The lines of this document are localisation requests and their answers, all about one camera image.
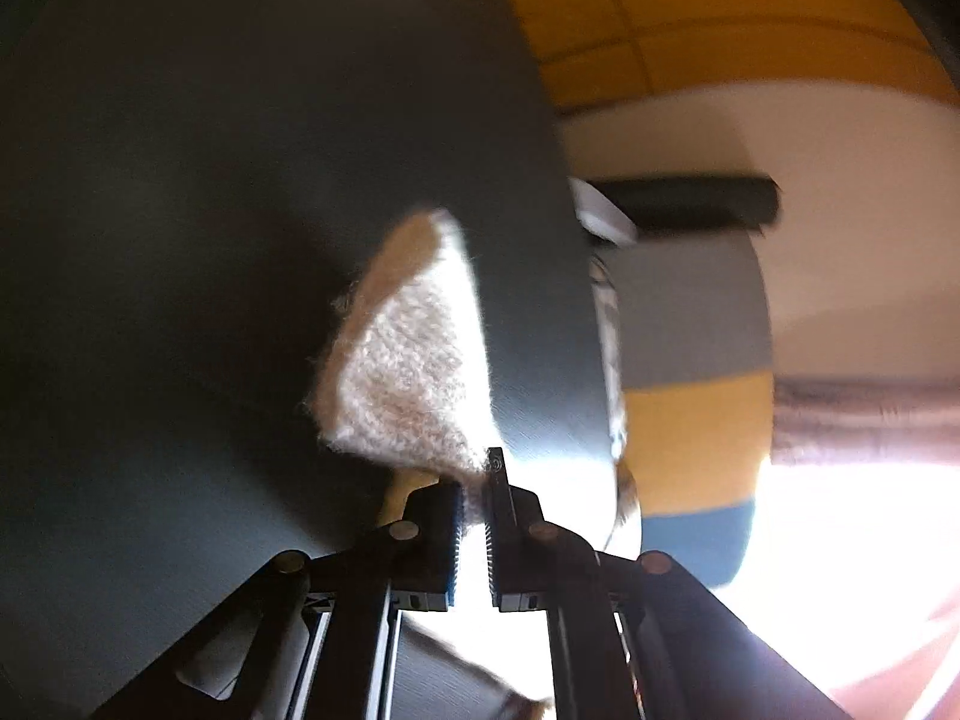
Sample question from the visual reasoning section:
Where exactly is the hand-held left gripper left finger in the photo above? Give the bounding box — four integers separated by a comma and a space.
90, 481, 460, 720

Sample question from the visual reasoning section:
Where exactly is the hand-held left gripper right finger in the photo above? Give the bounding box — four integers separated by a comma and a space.
486, 448, 848, 720

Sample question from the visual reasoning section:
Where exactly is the cream knit sweater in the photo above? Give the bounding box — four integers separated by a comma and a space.
300, 208, 560, 720

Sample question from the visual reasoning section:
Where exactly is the grey yellow blue sofa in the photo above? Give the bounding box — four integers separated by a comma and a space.
570, 178, 777, 590

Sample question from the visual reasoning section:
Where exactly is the window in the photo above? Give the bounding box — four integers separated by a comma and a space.
637, 457, 960, 691

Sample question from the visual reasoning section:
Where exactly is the patterned curtain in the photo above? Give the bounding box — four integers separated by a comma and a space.
772, 379, 960, 467

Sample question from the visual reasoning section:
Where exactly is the wooden wardrobe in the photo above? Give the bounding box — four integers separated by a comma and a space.
450, 0, 947, 115

